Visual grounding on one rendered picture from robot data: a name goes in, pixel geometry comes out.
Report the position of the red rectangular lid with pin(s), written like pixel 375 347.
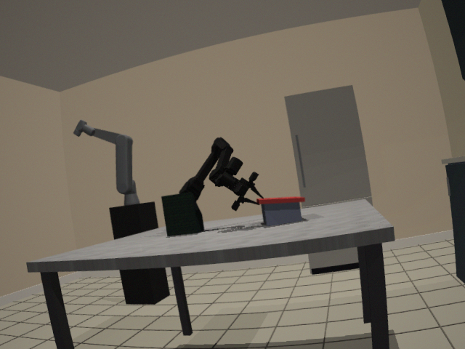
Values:
pixel 279 200

